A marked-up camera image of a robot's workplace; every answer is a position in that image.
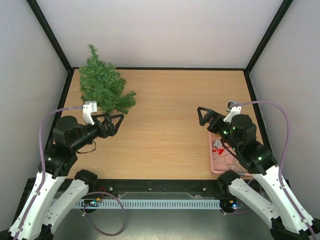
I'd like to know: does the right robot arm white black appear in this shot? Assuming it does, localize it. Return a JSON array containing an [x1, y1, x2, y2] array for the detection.
[[197, 105, 320, 240]]

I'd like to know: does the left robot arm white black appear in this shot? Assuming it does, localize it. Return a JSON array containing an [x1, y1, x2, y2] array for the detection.
[[0, 114, 124, 240]]

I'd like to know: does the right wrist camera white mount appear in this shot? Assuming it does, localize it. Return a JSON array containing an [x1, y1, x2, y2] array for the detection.
[[223, 100, 242, 123]]

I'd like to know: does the pink plastic basket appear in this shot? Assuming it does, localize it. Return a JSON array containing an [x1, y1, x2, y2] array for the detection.
[[208, 131, 254, 176]]

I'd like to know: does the light blue cable duct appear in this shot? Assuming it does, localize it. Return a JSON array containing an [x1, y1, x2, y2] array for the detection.
[[87, 199, 221, 210]]

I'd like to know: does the black aluminium rail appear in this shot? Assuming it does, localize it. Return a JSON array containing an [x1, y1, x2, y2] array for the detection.
[[89, 179, 232, 199]]

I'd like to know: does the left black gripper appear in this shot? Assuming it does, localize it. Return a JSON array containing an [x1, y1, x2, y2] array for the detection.
[[71, 113, 125, 151]]

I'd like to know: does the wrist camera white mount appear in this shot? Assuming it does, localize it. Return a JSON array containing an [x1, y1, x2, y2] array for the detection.
[[82, 101, 98, 125], [223, 100, 242, 123]]

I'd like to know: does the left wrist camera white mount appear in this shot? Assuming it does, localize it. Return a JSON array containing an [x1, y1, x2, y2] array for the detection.
[[82, 101, 98, 125]]

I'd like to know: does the silver gift box ornament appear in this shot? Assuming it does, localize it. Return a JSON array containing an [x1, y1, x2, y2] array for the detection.
[[212, 139, 222, 149]]

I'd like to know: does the small green christmas tree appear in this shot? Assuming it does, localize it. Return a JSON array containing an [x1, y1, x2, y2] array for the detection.
[[79, 44, 136, 115]]

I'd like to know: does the red ribbon bow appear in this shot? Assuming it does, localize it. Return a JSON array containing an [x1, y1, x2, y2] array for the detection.
[[212, 148, 224, 155]]

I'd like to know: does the purple floor cable loop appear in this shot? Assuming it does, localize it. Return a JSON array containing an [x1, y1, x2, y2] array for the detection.
[[81, 192, 126, 236]]

